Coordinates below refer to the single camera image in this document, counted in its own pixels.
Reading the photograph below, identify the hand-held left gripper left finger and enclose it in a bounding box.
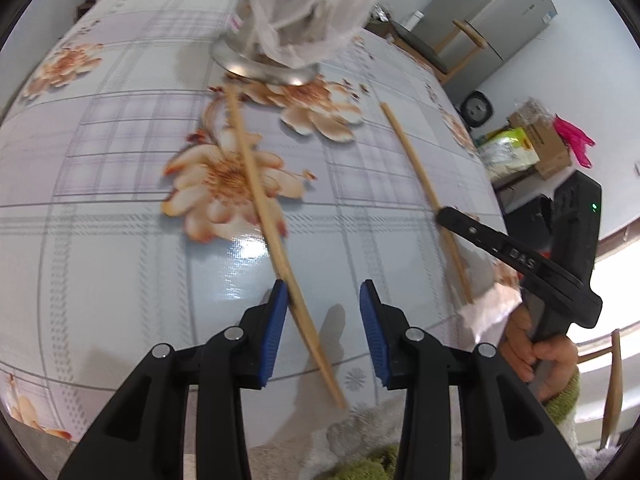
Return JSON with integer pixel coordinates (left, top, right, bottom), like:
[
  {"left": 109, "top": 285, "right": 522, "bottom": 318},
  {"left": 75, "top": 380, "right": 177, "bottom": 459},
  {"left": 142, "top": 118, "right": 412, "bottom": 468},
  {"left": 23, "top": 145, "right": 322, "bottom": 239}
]
[{"left": 59, "top": 280, "right": 290, "bottom": 480}]

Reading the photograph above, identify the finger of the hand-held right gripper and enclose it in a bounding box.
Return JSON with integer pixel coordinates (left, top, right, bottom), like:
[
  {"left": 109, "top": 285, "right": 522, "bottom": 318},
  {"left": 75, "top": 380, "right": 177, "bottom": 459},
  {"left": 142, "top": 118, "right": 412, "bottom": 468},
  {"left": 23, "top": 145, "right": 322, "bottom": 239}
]
[{"left": 436, "top": 205, "right": 604, "bottom": 329}]

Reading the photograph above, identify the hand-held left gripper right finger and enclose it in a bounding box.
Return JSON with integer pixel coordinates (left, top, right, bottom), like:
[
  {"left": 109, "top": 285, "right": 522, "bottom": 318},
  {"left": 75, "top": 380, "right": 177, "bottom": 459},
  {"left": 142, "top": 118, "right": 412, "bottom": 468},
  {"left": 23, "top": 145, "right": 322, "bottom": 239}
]
[{"left": 359, "top": 280, "right": 587, "bottom": 480}]

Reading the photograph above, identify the slender wooden chopstick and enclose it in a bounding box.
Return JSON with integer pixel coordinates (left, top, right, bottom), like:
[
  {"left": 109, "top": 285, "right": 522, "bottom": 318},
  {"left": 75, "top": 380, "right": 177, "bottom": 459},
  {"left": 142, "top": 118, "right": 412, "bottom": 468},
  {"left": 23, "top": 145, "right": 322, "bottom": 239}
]
[
  {"left": 380, "top": 102, "right": 475, "bottom": 306},
  {"left": 225, "top": 87, "right": 349, "bottom": 411}
]

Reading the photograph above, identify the metal utensil holder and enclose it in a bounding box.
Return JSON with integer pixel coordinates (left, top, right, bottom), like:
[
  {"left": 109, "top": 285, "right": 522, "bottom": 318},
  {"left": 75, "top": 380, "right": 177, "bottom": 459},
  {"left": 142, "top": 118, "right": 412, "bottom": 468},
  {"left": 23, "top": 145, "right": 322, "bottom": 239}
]
[{"left": 210, "top": 0, "right": 321, "bottom": 86}]

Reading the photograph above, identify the white plastic bag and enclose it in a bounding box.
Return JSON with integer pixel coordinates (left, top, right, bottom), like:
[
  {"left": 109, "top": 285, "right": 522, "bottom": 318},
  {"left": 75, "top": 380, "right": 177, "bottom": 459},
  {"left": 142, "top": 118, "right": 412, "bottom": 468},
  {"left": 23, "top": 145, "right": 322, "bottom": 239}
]
[{"left": 240, "top": 0, "right": 396, "bottom": 69}]

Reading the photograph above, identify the person's right forearm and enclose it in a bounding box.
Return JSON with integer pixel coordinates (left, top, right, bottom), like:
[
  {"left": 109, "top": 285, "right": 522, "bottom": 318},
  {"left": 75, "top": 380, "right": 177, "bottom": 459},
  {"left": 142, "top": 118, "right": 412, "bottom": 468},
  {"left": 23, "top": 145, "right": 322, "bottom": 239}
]
[{"left": 542, "top": 366, "right": 584, "bottom": 427}]

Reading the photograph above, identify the person's right hand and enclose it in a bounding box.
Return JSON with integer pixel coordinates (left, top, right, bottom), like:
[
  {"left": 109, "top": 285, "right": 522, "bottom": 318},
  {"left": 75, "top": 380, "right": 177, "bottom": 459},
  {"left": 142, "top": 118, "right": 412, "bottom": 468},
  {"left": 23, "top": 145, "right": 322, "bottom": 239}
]
[{"left": 500, "top": 304, "right": 579, "bottom": 403}]

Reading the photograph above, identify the black bin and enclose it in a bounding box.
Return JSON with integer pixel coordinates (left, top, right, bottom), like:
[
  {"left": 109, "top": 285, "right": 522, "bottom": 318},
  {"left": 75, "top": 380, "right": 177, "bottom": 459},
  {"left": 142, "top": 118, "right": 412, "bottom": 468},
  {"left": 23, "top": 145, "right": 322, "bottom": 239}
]
[{"left": 502, "top": 194, "right": 557, "bottom": 261}]

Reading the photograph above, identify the brown cardboard box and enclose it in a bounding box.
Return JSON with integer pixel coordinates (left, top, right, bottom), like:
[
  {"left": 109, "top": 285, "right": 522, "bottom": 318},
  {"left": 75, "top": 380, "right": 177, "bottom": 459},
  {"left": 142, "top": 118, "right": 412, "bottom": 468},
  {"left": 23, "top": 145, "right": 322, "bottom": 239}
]
[{"left": 507, "top": 111, "right": 574, "bottom": 181}]

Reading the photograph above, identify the pink plastic bag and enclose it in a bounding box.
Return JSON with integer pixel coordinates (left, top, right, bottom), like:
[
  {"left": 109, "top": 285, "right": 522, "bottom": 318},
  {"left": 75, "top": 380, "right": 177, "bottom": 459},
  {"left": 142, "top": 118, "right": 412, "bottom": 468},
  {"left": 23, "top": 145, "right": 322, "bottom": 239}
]
[{"left": 552, "top": 115, "right": 596, "bottom": 169}]

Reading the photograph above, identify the green and white sack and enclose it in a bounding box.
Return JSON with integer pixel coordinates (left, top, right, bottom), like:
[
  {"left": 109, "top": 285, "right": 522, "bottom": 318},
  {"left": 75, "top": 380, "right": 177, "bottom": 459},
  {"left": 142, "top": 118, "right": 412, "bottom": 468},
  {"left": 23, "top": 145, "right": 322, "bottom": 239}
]
[{"left": 479, "top": 127, "right": 542, "bottom": 184}]

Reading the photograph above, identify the green and white fleece garment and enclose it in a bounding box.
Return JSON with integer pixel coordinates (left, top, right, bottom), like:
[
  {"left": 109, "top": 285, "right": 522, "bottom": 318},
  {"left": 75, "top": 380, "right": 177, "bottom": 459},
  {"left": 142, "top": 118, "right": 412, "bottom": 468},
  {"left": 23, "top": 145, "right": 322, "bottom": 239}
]
[{"left": 244, "top": 399, "right": 417, "bottom": 480}]

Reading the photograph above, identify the black rice cooker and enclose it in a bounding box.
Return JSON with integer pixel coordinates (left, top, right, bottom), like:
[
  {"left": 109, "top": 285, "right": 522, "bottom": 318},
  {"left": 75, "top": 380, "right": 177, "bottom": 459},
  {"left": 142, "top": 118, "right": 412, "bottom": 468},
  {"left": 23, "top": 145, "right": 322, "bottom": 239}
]
[{"left": 459, "top": 91, "right": 494, "bottom": 129}]

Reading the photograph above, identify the wooden chair black seat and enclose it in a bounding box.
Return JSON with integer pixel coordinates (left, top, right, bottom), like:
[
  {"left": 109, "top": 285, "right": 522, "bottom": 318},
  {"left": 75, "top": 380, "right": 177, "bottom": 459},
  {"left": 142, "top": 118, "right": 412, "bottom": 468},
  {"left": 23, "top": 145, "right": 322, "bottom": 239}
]
[{"left": 390, "top": 20, "right": 489, "bottom": 87}]

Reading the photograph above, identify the grey refrigerator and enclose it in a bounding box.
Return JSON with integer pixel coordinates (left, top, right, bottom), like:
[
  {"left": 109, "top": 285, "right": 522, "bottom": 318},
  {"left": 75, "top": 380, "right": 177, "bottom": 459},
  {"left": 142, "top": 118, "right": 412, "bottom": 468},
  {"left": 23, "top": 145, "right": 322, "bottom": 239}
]
[{"left": 417, "top": 0, "right": 559, "bottom": 67}]

